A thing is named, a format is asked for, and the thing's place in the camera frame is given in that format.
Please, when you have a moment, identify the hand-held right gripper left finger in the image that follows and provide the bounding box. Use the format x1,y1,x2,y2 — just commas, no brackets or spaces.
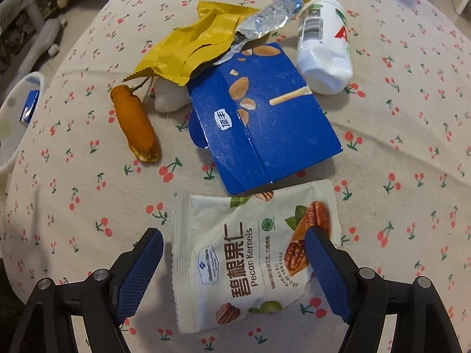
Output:
11,227,164,353

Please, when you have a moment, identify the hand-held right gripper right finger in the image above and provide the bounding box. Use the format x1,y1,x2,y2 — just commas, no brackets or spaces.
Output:
305,226,462,353

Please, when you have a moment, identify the white pecan snack bag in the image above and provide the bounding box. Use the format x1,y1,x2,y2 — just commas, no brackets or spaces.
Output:
173,179,343,335

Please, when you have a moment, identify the blue milk carton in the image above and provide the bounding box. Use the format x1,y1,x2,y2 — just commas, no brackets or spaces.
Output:
19,90,41,124

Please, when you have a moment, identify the white patterned trash bin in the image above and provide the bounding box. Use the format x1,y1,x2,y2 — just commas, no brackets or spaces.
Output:
0,71,49,175

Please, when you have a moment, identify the white plastic bottle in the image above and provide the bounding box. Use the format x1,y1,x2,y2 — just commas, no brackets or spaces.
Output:
296,0,353,95

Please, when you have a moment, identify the cherry print tablecloth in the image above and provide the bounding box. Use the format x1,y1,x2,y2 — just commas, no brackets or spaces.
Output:
0,0,471,353

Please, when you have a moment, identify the orange snack wrapper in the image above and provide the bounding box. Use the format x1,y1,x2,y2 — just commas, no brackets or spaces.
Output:
110,84,162,163

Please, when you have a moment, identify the blue snack box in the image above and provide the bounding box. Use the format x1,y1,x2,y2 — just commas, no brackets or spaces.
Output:
187,42,343,195

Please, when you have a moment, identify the crumpled white tissue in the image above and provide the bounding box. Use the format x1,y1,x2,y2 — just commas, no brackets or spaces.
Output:
152,77,192,114

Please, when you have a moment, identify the yellow foil wrapper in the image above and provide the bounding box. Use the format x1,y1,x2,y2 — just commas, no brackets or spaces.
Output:
122,1,260,87

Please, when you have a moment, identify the grey wheeled chair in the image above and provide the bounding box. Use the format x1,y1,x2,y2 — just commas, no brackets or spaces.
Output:
0,0,69,78

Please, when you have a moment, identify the crumpled silver foil wrapper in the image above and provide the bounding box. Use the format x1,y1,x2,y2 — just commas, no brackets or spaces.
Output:
235,0,314,41

